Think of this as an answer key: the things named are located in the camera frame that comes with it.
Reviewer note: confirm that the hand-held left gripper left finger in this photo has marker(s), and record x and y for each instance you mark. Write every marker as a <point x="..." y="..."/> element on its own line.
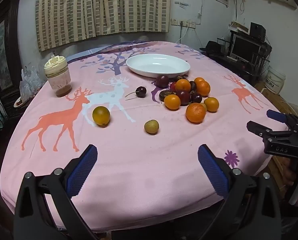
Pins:
<point x="82" y="170"/>

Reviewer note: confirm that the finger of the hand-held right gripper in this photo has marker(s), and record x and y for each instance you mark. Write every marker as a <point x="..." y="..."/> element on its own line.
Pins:
<point x="259" y="128"/>
<point x="276" y="116"/>

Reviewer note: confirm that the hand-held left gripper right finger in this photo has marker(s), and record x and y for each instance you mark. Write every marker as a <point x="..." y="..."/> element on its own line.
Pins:
<point x="212" y="170"/>

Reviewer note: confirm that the orange tangerine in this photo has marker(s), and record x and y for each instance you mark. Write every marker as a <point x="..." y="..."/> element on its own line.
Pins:
<point x="172" y="101"/>
<point x="199" y="79"/>
<point x="203" y="88"/>
<point x="195" y="112"/>
<point x="211" y="104"/>
<point x="182" y="85"/>

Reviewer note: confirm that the yellow-green citrus fruit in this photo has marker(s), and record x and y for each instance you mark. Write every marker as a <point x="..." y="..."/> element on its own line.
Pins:
<point x="101" y="115"/>

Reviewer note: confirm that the small yellow fruit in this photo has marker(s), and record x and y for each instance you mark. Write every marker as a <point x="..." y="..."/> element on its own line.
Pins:
<point x="204" y="106"/>
<point x="151" y="127"/>

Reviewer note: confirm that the dark brown water chestnut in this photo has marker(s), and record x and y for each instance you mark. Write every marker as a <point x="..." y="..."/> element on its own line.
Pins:
<point x="164" y="95"/>
<point x="181" y="77"/>

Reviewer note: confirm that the small red plum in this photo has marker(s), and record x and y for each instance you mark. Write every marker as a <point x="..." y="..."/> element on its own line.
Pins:
<point x="173" y="86"/>

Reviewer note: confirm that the dark red cherry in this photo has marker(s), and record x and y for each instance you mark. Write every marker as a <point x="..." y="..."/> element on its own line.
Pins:
<point x="140" y="91"/>

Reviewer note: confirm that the white oval plate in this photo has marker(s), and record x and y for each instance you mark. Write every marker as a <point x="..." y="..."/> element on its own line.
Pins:
<point x="156" y="66"/>

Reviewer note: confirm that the person's right hand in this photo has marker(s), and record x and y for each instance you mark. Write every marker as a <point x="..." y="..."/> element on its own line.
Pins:
<point x="287" y="172"/>

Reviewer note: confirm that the white plastic bucket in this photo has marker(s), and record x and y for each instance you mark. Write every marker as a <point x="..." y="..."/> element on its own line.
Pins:
<point x="275" y="80"/>

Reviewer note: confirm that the pink deer printed tablecloth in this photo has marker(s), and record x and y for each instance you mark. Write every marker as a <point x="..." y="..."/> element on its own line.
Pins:
<point x="139" y="160"/>

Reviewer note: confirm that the black desk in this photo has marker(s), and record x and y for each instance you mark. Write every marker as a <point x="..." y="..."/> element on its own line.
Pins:
<point x="241" y="66"/>

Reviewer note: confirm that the computer monitor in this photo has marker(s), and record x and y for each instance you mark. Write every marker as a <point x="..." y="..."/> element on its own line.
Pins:
<point x="245" y="47"/>

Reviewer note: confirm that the black speaker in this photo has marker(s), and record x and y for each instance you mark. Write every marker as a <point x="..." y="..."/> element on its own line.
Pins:
<point x="258" y="31"/>

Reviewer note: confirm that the small dish with food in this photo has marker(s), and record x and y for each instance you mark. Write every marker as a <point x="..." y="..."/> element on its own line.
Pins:
<point x="20" y="102"/>

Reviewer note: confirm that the clear jar with beige lid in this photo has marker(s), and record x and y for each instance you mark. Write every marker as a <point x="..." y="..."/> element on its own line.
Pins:
<point x="57" y="80"/>

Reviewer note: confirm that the black hat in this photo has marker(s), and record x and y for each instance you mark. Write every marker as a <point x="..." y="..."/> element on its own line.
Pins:
<point x="211" y="47"/>

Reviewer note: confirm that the clear plastic bag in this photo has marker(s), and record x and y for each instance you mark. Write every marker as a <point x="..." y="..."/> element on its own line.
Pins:
<point x="30" y="82"/>

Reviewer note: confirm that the dark framed picture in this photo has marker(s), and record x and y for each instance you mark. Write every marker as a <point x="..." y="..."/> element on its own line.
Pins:
<point x="1" y="52"/>

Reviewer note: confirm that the beige checked curtain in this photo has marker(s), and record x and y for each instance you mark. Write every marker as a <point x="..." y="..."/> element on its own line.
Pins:
<point x="89" y="10"/>

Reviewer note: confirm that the white wall socket strip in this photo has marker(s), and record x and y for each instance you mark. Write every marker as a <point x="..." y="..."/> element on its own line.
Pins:
<point x="189" y="24"/>

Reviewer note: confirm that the white wall socket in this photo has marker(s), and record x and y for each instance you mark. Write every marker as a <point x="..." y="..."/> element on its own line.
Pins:
<point x="175" y="21"/>

